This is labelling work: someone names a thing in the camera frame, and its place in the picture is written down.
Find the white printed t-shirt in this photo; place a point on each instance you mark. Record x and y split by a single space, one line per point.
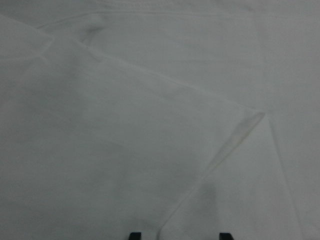
179 119

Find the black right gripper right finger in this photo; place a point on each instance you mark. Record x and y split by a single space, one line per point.
225 236

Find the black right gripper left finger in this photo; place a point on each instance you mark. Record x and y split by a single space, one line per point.
135 236

